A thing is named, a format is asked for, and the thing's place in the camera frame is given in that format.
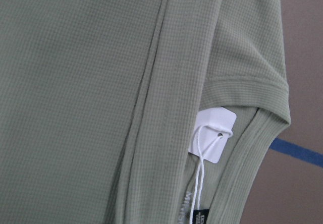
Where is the white paper hang tag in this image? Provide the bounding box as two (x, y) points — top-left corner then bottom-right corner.
(188, 107), (237, 209)

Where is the olive green long-sleeve shirt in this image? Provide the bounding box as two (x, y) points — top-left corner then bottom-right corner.
(1, 0), (291, 223)

